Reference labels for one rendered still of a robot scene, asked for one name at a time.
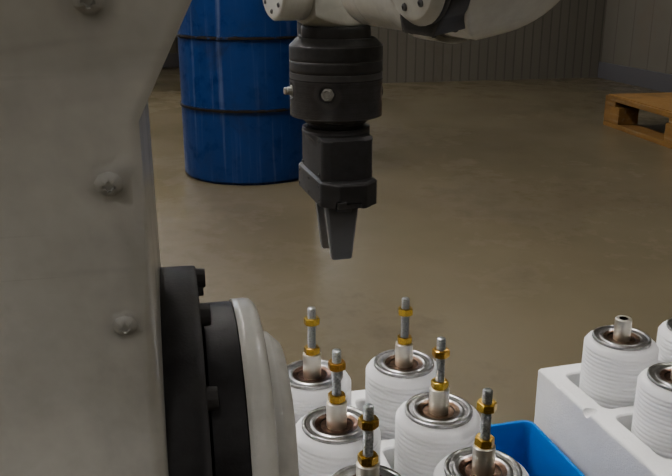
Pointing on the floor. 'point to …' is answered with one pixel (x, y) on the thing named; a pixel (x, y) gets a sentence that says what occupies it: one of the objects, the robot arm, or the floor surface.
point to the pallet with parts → (624, 110)
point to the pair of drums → (236, 85)
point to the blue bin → (532, 449)
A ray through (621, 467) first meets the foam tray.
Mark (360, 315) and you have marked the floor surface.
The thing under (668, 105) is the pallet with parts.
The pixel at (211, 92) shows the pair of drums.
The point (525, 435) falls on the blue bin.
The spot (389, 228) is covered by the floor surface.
